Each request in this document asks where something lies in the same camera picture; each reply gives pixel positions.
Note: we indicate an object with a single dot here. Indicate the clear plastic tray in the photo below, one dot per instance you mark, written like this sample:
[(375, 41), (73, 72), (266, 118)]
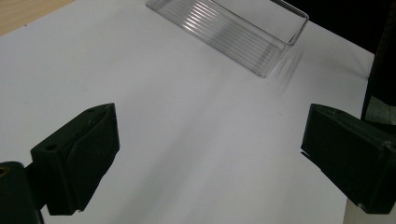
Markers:
[(236, 34)]

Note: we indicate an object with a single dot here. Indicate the white table mat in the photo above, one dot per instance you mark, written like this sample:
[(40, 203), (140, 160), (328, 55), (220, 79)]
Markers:
[(186, 124)]

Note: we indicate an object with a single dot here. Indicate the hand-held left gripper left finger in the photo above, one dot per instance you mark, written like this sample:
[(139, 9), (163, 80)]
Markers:
[(74, 161)]

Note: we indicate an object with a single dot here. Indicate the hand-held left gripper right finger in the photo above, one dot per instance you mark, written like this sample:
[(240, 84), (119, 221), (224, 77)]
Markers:
[(351, 155)]

